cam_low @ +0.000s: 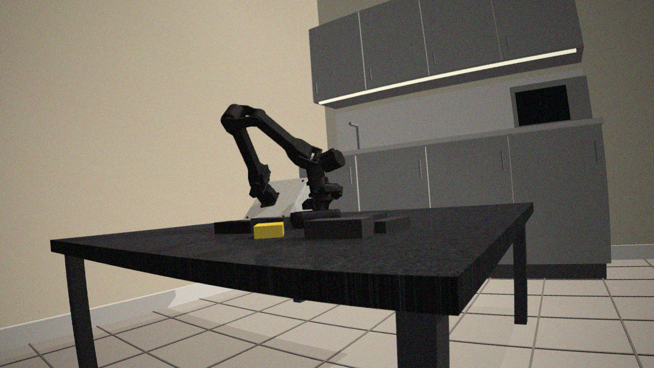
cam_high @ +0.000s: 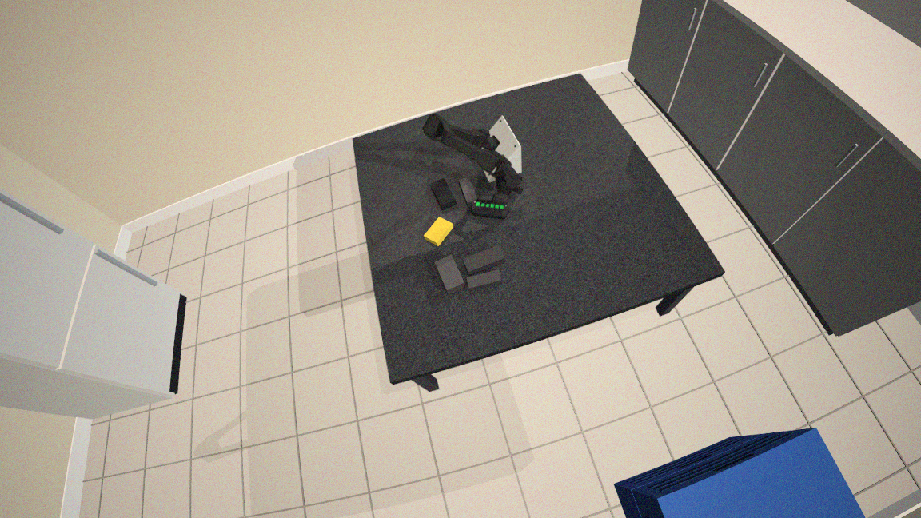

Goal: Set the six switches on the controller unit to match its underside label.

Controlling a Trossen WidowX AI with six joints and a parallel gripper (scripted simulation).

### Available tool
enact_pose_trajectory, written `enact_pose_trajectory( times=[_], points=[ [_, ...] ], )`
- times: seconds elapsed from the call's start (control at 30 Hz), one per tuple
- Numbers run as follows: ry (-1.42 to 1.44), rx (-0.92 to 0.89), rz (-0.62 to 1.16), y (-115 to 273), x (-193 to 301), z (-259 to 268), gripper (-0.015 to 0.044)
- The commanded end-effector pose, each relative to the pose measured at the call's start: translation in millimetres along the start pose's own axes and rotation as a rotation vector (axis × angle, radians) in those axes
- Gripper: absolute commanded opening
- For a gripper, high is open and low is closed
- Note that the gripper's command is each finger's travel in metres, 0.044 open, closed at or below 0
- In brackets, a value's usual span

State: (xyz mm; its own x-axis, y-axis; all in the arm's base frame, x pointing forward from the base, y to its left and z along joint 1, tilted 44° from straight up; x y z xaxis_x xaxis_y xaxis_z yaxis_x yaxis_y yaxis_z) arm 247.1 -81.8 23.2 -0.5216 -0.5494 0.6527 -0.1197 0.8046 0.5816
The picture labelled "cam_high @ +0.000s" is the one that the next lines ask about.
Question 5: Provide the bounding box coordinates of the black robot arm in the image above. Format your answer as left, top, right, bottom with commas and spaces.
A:
422, 113, 525, 194

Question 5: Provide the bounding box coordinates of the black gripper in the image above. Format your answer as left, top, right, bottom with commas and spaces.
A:
492, 176, 512, 206

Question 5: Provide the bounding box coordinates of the yellow rectangular block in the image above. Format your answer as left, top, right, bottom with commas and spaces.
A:
424, 217, 453, 246

